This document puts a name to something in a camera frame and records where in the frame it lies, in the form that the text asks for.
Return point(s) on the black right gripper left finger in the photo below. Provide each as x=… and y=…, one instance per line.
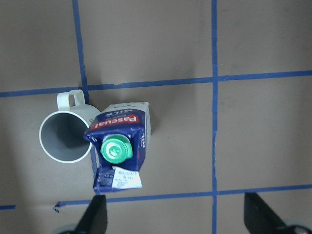
x=94, y=220

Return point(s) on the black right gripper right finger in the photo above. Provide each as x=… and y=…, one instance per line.
x=259, y=218

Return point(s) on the blue white milk carton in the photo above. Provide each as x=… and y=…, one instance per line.
x=120, y=135

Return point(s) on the white grey mug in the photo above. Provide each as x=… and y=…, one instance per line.
x=61, y=133

